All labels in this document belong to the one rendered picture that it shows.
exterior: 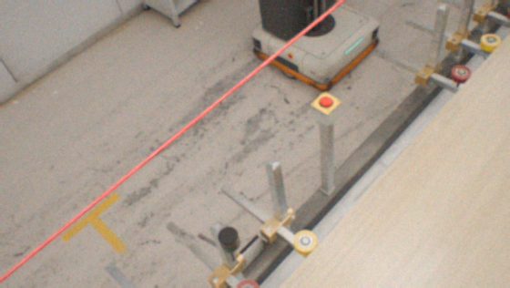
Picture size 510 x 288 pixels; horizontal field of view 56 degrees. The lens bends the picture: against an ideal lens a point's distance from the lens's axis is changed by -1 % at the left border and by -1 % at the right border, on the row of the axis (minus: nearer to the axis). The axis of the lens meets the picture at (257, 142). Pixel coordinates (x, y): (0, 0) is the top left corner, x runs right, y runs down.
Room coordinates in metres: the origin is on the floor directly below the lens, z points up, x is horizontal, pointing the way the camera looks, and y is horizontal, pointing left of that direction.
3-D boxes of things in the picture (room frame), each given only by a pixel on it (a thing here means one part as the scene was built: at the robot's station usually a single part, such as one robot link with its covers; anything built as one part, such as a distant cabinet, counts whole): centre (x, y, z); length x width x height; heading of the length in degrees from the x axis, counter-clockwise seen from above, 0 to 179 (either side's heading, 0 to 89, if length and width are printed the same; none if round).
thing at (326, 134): (1.04, -0.24, 0.93); 0.05 x 0.05 x 0.45; 38
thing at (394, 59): (1.51, -0.76, 0.81); 0.43 x 0.03 x 0.04; 38
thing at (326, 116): (1.04, -0.24, 1.18); 0.07 x 0.07 x 0.08; 38
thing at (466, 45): (1.66, -0.96, 0.83); 0.43 x 0.03 x 0.04; 38
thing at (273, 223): (0.87, -0.01, 0.83); 0.14 x 0.06 x 0.05; 128
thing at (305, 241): (0.74, -0.09, 0.85); 0.08 x 0.08 x 0.11
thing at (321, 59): (2.63, -0.53, 0.16); 0.67 x 0.64 x 0.25; 38
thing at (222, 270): (0.71, 0.18, 0.85); 0.14 x 0.06 x 0.05; 128
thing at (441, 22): (1.49, -0.82, 0.91); 0.04 x 0.04 x 0.48; 38
